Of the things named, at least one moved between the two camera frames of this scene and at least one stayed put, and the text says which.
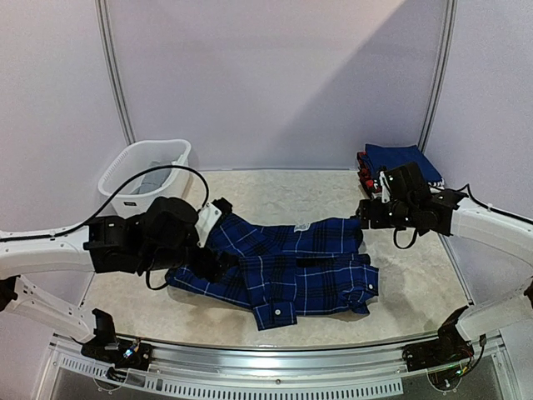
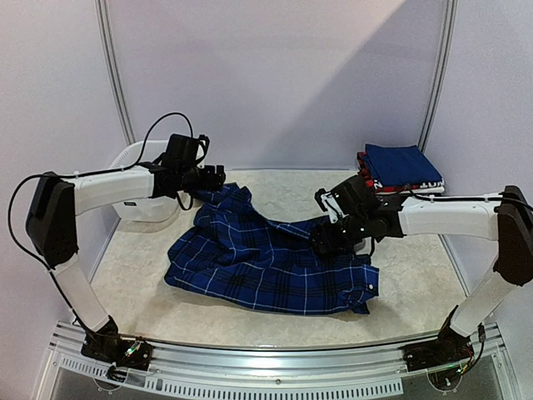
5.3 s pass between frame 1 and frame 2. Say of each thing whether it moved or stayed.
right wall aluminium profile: stayed
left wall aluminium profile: stayed
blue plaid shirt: moved
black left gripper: moved
